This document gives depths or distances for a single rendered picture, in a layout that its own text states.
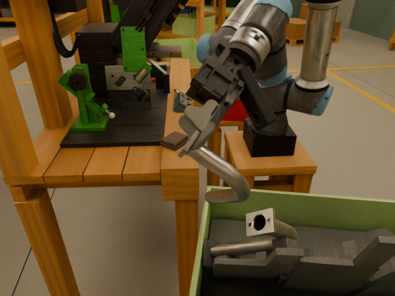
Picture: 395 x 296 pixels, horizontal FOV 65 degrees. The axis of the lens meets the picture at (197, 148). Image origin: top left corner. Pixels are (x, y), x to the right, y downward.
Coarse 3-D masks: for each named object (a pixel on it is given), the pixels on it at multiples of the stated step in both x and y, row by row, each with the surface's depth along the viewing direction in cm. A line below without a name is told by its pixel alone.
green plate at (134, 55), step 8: (120, 32) 149; (128, 32) 149; (136, 32) 149; (144, 32) 149; (128, 40) 150; (136, 40) 150; (144, 40) 150; (128, 48) 151; (136, 48) 151; (144, 48) 151; (128, 56) 152; (136, 56) 152; (144, 56) 152; (128, 64) 153; (136, 64) 153
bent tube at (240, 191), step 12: (192, 144) 51; (180, 156) 53; (192, 156) 52; (204, 156) 51; (216, 156) 52; (216, 168) 51; (228, 168) 52; (228, 180) 52; (240, 180) 53; (216, 192) 69; (228, 192) 62; (240, 192) 54
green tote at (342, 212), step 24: (264, 192) 90; (288, 192) 90; (216, 216) 97; (240, 216) 96; (288, 216) 93; (312, 216) 92; (336, 216) 91; (360, 216) 90; (384, 216) 89; (192, 288) 63
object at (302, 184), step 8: (272, 176) 155; (280, 176) 154; (288, 176) 137; (296, 176) 124; (304, 176) 124; (312, 176) 125; (224, 184) 157; (256, 184) 128; (264, 184) 128; (272, 184) 128; (280, 184) 128; (288, 184) 128; (296, 184) 126; (304, 184) 126; (296, 192) 128; (304, 192) 128
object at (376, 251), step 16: (384, 240) 50; (304, 256) 60; (368, 256) 54; (384, 256) 54; (304, 272) 64; (320, 272) 63; (336, 272) 62; (352, 272) 61; (368, 272) 60; (288, 288) 74; (304, 288) 73; (320, 288) 72; (336, 288) 71; (352, 288) 69
